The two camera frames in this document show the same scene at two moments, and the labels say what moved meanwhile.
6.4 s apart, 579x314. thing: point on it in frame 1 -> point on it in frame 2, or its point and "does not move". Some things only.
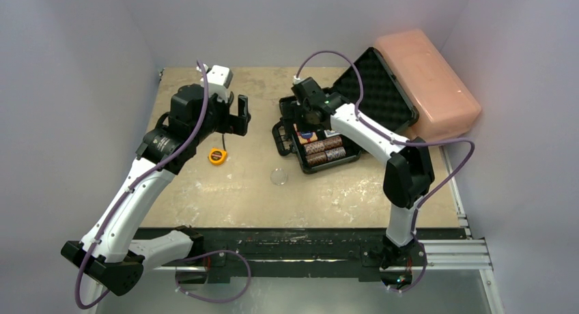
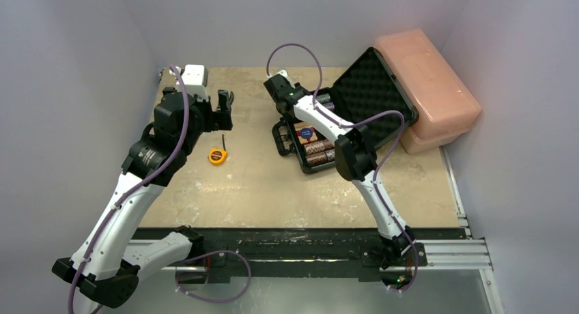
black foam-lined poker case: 368,84 does not move
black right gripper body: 289,123 -> 276,87
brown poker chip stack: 316,158 does not move
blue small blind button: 306,134 does not move
